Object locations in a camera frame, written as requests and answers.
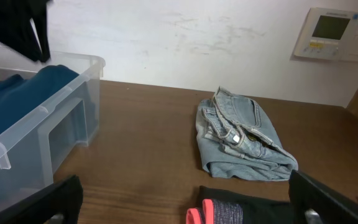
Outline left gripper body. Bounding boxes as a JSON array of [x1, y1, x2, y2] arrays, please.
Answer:
[[0, 0, 50, 62]]

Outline black garment with red waistband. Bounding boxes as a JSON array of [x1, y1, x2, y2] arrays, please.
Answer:
[[186, 186, 294, 224]]

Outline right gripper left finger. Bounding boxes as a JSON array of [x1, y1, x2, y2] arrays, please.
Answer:
[[0, 175, 83, 224]]

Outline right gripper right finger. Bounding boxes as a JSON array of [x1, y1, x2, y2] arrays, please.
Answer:
[[288, 170, 358, 224]]

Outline clear plastic storage container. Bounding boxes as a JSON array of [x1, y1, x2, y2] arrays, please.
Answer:
[[0, 52, 106, 212]]

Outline light blue folded jeans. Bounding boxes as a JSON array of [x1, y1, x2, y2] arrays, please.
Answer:
[[195, 87, 298, 182]]

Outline wall control panel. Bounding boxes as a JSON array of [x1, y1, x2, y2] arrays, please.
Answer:
[[293, 7, 358, 62]]

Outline blue garment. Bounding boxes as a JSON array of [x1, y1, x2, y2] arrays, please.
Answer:
[[0, 64, 96, 203]]

